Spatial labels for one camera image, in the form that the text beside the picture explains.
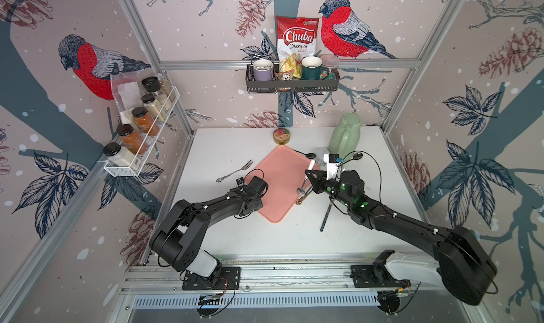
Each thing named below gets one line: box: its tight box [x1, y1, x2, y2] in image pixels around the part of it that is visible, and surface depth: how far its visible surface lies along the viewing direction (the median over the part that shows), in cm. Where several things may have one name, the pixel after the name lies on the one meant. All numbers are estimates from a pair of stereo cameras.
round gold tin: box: [272, 127, 292, 146], surface depth 116 cm
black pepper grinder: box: [141, 76, 173, 112], surface depth 81 cm
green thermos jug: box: [328, 111, 362, 161], surface depth 93 cm
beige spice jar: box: [140, 92, 167, 122], surface depth 78 cm
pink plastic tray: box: [245, 144, 316, 224], surface depth 94 cm
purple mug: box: [252, 58, 274, 81], surface depth 84 cm
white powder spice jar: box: [102, 141, 143, 171], surface depth 62 cm
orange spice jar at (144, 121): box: [131, 106, 161, 136], surface depth 73 cm
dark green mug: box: [301, 55, 330, 81], surface depth 85 cm
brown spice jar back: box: [160, 77, 176, 102], surface depth 87 cm
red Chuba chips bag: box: [276, 15, 321, 79], surface depth 82 cm
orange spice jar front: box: [116, 123, 149, 155], surface depth 68 cm
